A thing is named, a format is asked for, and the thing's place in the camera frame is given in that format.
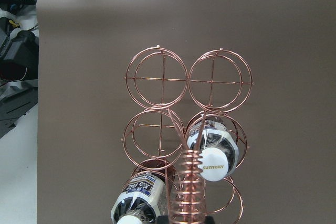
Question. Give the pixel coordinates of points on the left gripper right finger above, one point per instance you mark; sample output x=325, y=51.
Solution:
x=209, y=220

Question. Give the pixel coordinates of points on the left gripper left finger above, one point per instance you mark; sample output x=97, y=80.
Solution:
x=163, y=219

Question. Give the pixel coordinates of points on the copper wire bottle basket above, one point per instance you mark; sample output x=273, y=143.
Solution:
x=175, y=101

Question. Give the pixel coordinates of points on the tea bottle rear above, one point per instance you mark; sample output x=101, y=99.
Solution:
x=144, y=197

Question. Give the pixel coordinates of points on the tea bottle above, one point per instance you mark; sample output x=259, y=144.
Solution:
x=219, y=152
x=144, y=197

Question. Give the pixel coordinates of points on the tea bottle front middle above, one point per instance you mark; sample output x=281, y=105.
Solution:
x=219, y=152

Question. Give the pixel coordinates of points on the black equipment case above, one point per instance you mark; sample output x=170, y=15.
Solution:
x=19, y=71

